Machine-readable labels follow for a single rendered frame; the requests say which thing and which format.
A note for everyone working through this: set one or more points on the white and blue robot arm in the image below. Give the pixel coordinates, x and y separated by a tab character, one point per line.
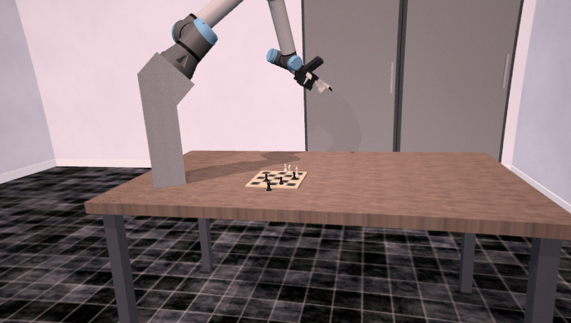
198	38

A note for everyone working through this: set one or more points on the black and cream chessboard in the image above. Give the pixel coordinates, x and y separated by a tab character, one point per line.
274	179

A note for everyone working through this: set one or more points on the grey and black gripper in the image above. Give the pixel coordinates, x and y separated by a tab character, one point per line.
309	81

